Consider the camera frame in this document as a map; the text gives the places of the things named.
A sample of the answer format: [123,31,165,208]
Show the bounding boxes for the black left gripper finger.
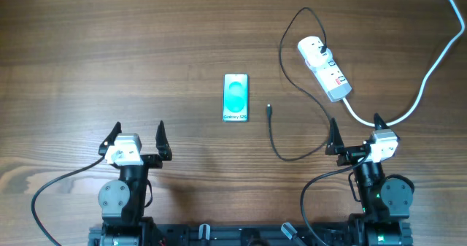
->
[155,120,172,161]
[98,122,122,156]

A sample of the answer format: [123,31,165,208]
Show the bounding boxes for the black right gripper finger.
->
[325,118,344,155]
[374,113,388,130]

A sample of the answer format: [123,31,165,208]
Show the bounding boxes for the blue Galaxy smartphone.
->
[223,74,249,122]

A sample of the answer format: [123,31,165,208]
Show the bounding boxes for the black USB charging cable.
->
[266,7,333,162]

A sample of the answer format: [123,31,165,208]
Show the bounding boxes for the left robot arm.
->
[88,122,172,246]

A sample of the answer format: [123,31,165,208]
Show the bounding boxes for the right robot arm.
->
[318,114,414,246]

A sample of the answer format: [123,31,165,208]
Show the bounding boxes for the white USB charger plug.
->
[306,48,333,70]

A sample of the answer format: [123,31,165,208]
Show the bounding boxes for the white power strip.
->
[297,36,352,102]

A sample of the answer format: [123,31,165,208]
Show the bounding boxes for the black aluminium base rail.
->
[88,222,413,246]

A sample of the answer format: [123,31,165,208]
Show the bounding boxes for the white power strip cord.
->
[341,0,467,128]

